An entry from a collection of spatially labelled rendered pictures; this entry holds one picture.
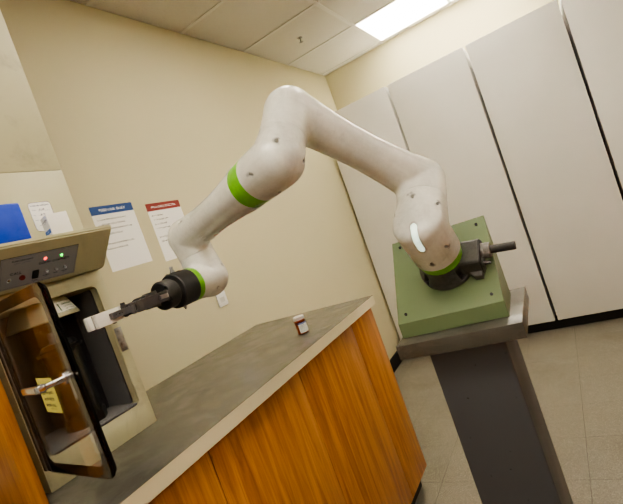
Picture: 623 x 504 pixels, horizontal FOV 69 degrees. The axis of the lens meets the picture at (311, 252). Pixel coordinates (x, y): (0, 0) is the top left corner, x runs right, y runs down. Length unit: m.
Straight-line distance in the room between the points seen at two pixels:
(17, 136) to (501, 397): 1.45
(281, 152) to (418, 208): 0.38
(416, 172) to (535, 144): 2.46
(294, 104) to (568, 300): 3.03
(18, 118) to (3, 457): 0.85
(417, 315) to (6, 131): 1.19
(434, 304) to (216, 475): 0.70
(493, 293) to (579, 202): 2.45
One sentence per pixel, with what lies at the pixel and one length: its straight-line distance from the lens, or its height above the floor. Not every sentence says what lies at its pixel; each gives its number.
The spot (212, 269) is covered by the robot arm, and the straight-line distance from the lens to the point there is 1.27.
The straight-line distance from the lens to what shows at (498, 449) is 1.40.
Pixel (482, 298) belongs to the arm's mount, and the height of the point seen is 1.00.
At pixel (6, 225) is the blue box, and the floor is 1.55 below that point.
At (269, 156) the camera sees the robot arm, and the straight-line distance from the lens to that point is 0.96.
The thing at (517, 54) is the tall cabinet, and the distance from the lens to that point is 3.68.
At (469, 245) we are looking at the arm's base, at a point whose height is 1.13.
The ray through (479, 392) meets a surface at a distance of 1.33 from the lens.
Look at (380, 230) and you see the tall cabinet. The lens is 3.89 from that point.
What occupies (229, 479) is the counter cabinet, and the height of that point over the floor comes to 0.79.
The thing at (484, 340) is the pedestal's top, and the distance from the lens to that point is 1.20.
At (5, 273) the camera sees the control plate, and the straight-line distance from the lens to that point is 1.24.
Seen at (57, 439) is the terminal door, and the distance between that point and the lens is 1.17.
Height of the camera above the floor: 1.30
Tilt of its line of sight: 2 degrees down
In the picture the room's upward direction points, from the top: 20 degrees counter-clockwise
